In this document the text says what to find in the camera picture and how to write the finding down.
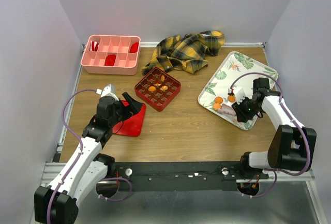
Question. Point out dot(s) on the pink divided organizer box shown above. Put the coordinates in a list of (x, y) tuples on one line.
[(126, 63)]

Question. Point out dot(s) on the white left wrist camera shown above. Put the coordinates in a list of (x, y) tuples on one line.
[(109, 90)]

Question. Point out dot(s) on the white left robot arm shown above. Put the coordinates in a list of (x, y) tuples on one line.
[(59, 201)]

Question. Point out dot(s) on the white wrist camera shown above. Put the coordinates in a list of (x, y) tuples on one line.
[(109, 90), (238, 92)]

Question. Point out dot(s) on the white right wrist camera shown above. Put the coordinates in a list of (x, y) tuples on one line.
[(238, 92)]

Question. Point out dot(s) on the floral serving tray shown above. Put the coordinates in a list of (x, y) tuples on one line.
[(235, 65)]

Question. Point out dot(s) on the red item compartment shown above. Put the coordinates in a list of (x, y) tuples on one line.
[(110, 60), (134, 47)]

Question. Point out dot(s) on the red box lid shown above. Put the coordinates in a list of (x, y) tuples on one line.
[(133, 126)]

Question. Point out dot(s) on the red white striped item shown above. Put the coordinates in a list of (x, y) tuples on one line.
[(94, 46)]

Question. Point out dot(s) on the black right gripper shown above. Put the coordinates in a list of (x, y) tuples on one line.
[(239, 110)]

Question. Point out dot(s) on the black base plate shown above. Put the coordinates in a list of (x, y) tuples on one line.
[(185, 176)]

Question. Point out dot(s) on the red item lower compartment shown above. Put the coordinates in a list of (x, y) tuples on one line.
[(110, 60)]

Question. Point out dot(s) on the red cookie box with tray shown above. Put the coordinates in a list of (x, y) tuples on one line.
[(158, 99)]

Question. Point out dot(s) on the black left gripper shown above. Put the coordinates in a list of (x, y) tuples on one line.
[(134, 107)]

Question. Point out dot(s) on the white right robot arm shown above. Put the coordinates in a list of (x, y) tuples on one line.
[(291, 150)]

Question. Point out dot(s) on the red item upper compartment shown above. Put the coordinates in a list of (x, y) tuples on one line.
[(134, 47)]

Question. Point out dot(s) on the pink tongs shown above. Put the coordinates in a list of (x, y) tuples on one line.
[(227, 110)]

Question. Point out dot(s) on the yellow plaid shirt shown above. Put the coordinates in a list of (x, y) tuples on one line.
[(185, 53)]

